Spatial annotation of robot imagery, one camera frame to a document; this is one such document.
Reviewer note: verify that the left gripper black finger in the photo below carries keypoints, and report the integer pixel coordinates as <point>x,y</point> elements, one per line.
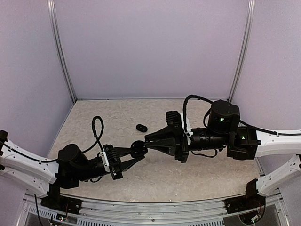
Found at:
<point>122,151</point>
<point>126,165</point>

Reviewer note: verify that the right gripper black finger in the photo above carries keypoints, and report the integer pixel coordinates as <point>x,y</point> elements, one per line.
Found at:
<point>164,133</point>
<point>167,146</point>

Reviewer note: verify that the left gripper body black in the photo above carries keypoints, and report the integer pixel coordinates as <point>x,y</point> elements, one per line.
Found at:
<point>115,171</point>

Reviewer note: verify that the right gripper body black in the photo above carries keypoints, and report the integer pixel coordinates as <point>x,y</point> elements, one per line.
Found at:
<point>182,149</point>

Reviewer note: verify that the black round earbud case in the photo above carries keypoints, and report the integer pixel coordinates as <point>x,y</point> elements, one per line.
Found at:
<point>138,149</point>

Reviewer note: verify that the black earbud charging case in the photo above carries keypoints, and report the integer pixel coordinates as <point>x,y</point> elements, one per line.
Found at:
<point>141,128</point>

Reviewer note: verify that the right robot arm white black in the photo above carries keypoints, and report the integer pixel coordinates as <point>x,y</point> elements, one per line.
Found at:
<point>223,129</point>

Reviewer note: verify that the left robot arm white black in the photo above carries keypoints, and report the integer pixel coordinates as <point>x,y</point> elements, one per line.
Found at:
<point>42,175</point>

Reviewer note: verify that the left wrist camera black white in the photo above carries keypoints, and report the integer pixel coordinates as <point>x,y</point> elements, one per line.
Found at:
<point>108,157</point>

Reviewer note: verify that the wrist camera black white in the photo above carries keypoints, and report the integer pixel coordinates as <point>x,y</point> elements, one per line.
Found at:
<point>108,157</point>
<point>175,121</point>

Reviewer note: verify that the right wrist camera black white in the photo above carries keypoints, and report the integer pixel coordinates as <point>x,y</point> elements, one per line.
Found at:
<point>175,121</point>

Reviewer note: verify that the right wrist camera cable black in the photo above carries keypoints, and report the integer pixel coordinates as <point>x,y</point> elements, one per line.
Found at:
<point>184,111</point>

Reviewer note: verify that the front aluminium rail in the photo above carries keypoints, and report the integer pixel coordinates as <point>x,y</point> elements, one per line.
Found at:
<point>95,212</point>

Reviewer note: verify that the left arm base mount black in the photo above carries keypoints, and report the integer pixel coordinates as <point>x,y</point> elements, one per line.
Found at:
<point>63,204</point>

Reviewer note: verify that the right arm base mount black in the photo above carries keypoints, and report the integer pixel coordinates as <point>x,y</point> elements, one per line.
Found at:
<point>243,203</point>

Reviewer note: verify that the right aluminium frame post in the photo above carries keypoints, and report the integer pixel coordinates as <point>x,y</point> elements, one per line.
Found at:
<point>243,49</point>

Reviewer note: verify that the aluminium frame post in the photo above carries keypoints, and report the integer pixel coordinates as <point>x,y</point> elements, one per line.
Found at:
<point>243,49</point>
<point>59,49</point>

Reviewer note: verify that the left aluminium frame post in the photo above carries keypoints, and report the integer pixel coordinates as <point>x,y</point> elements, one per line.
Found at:
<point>59,49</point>

